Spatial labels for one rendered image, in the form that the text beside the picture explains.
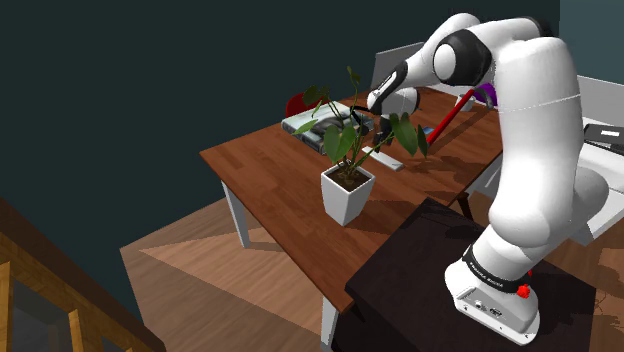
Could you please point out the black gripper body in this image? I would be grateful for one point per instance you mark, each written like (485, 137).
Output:
(385, 128)

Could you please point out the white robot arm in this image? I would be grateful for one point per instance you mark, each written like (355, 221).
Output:
(536, 146)

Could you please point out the white remote control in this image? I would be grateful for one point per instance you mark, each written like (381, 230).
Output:
(387, 161)

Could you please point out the small blue object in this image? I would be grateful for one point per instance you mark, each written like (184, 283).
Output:
(428, 130)

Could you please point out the red long stick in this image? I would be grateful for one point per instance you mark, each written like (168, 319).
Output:
(446, 122)

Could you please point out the grey book stack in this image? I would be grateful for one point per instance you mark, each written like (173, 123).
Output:
(312, 128)

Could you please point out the green plant in white pot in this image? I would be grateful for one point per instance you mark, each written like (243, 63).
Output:
(346, 195)

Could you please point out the small white cup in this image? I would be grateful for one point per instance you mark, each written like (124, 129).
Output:
(465, 104)

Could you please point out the red chair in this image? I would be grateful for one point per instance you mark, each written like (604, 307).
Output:
(296, 105)

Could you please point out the wooden table with white legs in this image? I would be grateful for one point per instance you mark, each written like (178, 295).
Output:
(273, 180)

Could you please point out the dark robot stand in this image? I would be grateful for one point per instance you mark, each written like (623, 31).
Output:
(404, 273)

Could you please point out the wooden railing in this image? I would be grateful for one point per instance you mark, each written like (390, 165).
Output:
(29, 273)

